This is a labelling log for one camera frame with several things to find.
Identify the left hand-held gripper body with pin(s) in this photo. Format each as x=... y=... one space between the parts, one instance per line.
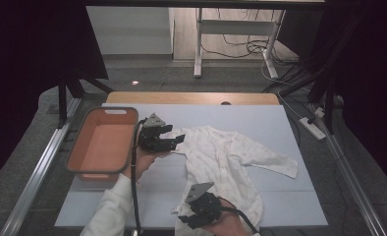
x=150 y=141

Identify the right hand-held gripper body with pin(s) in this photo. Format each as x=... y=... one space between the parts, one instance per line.
x=208 y=208

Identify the white baby garment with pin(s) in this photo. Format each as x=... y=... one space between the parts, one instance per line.
x=221 y=154

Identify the orange plastic basket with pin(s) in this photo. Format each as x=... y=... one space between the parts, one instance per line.
x=103 y=147

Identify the person's left hand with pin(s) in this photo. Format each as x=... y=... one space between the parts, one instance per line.
x=139 y=162

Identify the person's right hand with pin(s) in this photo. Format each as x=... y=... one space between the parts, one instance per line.
x=229 y=226

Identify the wooden table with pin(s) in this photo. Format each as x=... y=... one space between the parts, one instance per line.
x=188 y=97

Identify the black metal stand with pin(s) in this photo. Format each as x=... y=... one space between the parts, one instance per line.
x=62 y=105
x=329 y=111

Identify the white cabinet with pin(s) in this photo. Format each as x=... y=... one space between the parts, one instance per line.
x=129 y=29

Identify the white power strip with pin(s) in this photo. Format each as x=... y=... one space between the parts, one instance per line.
x=312 y=129

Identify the white plug adapter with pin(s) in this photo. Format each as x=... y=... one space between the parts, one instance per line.
x=319 y=112

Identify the dark curtain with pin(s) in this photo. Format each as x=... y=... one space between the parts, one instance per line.
x=24 y=65
x=371 y=98

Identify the aluminium rail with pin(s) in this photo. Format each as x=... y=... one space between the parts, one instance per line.
x=359 y=196
x=35 y=183

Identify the white metal desk frame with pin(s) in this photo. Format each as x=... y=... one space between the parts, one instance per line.
x=237 y=27

